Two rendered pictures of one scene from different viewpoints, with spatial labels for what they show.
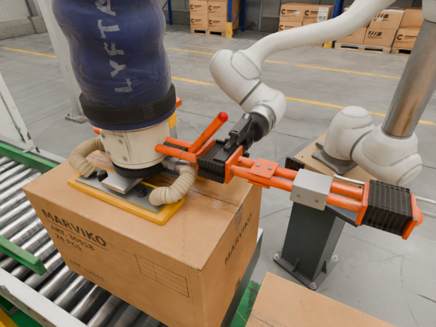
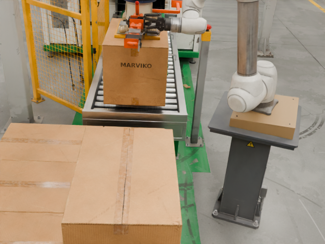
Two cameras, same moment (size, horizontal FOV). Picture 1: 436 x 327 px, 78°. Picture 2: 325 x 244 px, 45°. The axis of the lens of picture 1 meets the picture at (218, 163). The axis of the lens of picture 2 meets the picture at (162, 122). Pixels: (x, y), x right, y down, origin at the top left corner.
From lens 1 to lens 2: 2.18 m
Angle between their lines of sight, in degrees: 50
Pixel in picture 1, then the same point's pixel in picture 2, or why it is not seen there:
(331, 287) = (226, 227)
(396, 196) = (134, 37)
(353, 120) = not seen: hidden behind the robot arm
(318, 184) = (132, 30)
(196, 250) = (109, 43)
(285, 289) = not seen: hidden behind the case
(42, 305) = (96, 75)
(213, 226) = (121, 43)
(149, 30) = not seen: outside the picture
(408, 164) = (231, 91)
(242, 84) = (184, 7)
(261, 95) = (185, 14)
